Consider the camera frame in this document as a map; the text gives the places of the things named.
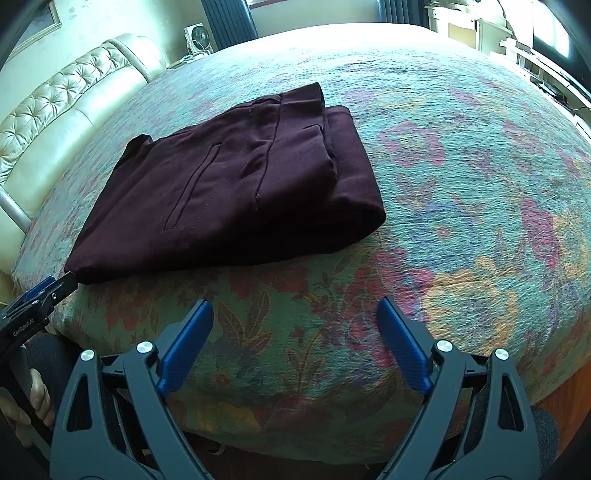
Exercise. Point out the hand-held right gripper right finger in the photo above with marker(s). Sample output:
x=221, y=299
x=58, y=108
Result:
x=401, y=341

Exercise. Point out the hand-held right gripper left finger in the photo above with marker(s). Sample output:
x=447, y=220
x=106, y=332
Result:
x=189, y=337

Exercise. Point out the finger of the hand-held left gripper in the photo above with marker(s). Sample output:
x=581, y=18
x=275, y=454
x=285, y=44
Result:
x=57, y=288
x=39, y=288

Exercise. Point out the dark maroon pants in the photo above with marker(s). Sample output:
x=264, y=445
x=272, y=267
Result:
x=231, y=184

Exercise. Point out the person's left hand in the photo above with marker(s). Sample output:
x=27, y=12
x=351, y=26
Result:
x=41, y=401

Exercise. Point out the person's right leg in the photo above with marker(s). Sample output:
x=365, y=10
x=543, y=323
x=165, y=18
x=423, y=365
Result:
x=547, y=434

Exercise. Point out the cream tufted leather headboard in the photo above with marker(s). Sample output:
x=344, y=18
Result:
x=55, y=115

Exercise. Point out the white box fan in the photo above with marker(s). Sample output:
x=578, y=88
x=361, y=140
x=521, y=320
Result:
x=198, y=39

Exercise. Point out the white shelf cabinet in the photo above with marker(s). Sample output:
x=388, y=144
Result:
x=554, y=81

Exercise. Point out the dark blue curtain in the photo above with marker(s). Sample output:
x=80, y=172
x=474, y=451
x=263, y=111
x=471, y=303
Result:
x=231, y=21
x=397, y=11

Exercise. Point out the framed wall picture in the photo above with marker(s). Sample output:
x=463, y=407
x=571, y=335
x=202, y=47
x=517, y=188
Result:
x=44, y=21

